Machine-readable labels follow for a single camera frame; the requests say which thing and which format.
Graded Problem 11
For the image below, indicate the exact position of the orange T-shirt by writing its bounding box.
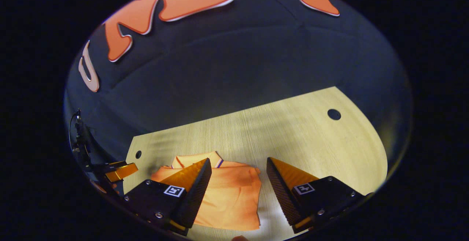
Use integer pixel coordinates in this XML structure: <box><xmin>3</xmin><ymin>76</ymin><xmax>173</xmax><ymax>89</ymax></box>
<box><xmin>150</xmin><ymin>151</ymin><xmax>262</xmax><ymax>231</ymax></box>

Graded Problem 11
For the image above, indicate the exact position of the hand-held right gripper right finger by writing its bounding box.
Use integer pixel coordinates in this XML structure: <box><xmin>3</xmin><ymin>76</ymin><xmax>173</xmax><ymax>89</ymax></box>
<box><xmin>266</xmin><ymin>157</ymin><xmax>367</xmax><ymax>234</ymax></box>

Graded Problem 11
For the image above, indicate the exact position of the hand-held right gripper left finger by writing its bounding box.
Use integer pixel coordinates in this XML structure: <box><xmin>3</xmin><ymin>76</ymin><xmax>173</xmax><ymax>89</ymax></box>
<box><xmin>123</xmin><ymin>157</ymin><xmax>213</xmax><ymax>236</ymax></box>

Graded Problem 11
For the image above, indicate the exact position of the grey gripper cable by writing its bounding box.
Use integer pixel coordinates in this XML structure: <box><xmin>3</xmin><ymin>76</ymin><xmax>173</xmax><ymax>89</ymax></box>
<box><xmin>68</xmin><ymin>110</ymin><xmax>82</xmax><ymax>153</ymax></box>

